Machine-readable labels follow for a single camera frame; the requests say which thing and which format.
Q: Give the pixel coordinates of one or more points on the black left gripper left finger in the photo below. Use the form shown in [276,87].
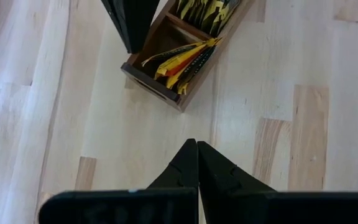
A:
[166,205]

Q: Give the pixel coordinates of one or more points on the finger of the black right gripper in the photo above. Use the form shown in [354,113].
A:
[132,25]

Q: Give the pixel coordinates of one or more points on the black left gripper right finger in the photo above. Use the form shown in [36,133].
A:
[228,205]

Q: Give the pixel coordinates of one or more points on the green yellow tea packet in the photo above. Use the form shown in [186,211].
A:
[211,14]
[228,11]
[186,7]

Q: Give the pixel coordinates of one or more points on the wooden compartment tea box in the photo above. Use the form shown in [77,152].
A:
[154,82]

